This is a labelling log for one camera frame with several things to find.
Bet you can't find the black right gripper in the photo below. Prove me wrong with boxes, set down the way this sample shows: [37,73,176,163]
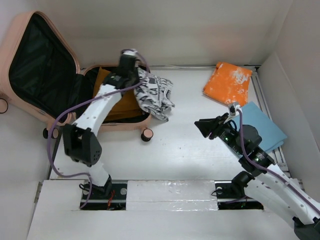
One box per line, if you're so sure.
[193,112,244,155]

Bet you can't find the mustard brown cloth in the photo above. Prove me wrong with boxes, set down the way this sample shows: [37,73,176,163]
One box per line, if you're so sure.
[93,67,143,123]

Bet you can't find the black white newspaper print cloth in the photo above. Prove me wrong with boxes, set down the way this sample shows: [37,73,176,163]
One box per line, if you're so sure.
[133,67,175,122]

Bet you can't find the orange white tie-dye cloth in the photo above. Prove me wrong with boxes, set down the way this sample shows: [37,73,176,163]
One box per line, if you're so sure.
[202,62,253,106]

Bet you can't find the light blue cloth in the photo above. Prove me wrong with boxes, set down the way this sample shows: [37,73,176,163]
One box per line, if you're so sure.
[241,101,287,153]

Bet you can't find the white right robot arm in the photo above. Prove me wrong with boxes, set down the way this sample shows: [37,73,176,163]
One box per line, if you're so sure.
[194,113,320,240]

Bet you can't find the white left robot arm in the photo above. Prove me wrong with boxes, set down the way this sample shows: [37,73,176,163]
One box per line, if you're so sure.
[62,50,140,199]

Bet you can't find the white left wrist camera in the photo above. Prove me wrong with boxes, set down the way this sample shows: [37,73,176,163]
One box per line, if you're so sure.
[121,48,138,58]

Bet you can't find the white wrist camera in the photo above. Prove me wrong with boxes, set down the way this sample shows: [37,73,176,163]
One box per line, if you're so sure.
[228,102,241,117]
[121,48,138,58]

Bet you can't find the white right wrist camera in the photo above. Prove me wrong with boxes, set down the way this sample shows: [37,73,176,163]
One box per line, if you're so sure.
[228,102,241,117]

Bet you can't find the aluminium frame rail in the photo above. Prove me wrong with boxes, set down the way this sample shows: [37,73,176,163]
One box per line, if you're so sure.
[245,65,291,178]

